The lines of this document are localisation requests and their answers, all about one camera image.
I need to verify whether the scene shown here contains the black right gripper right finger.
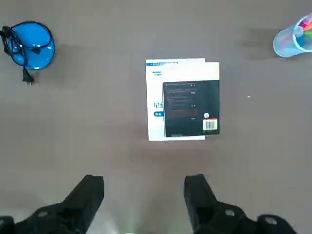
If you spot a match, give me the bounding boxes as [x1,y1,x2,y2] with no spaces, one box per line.
[184,174,299,234]

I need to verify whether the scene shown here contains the black lamp power cable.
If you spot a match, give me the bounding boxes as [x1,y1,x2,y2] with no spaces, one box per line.
[0,25,53,86]

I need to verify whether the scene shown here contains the translucent plastic pen cup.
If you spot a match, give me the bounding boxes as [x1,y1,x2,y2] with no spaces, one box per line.
[273,12,312,58]

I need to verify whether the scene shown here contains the white book with blue print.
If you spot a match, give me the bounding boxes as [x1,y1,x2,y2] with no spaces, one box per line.
[145,58,206,141]

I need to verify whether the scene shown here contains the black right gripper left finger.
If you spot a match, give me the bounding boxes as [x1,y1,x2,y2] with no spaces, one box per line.
[0,174,105,234]

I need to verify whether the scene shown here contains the dark cover book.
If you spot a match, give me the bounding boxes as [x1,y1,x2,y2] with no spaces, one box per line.
[162,62,220,138]

